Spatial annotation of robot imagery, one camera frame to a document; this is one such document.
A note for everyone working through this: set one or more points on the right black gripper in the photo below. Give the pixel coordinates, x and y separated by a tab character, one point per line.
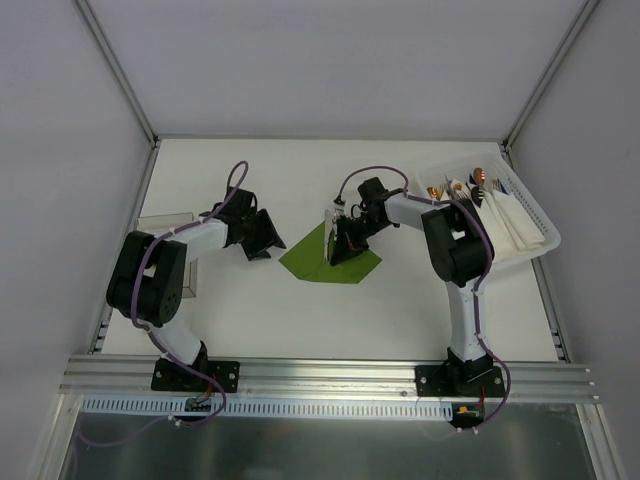
347	235

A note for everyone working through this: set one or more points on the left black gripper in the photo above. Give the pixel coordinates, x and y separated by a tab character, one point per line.
252	231

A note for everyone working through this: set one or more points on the silver table knife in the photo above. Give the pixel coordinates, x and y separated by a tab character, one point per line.
328	233

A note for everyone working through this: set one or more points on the green handled fork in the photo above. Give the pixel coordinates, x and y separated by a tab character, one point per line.
337	213

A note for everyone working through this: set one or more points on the clear smoked plastic box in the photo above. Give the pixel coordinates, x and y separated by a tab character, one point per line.
166	251

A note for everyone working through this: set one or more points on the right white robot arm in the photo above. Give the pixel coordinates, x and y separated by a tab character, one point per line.
459	250

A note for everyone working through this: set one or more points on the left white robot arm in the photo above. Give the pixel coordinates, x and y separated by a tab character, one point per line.
146	285

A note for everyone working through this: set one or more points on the white rolled napkin bundle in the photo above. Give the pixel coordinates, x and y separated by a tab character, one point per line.
517	222

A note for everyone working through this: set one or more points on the copper fork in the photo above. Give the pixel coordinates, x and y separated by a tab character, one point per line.
463	193

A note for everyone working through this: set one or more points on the copper spoon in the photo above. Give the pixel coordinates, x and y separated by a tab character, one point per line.
480	178

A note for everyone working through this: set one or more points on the white plastic basket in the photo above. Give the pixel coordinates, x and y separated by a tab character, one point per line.
500	177

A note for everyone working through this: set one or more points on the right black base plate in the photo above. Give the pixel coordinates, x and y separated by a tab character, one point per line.
444	381

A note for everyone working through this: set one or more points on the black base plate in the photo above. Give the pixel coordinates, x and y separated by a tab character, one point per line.
444	381
169	377

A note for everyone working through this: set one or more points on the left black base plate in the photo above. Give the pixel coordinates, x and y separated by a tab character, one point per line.
169	377

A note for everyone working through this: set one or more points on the aluminium rail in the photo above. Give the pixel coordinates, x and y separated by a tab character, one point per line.
531	382

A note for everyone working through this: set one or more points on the white slotted cable duct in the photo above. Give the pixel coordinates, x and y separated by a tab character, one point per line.
268	408

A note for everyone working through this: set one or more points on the left frame post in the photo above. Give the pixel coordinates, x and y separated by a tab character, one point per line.
103	44

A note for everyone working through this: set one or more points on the frame post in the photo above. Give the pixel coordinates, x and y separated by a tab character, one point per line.
103	44
575	29

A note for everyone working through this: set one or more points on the right frame post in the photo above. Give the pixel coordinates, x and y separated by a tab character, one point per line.
575	29

